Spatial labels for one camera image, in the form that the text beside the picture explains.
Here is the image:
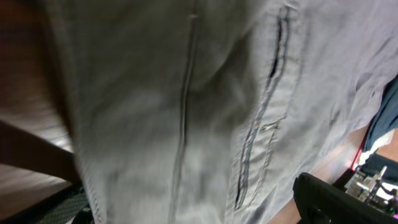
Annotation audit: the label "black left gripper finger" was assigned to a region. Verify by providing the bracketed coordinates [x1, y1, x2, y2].
[1, 185, 90, 224]

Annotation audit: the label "navy blue garment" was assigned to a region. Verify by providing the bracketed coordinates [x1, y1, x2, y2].
[363, 77, 397, 152]

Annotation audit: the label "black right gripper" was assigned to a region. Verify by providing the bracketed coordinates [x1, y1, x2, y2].
[293, 154, 397, 224]

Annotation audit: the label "grey shorts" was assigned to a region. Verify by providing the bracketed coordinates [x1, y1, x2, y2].
[44, 0, 397, 223]

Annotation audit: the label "red cloth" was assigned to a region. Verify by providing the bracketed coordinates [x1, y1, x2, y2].
[350, 138, 366, 171]

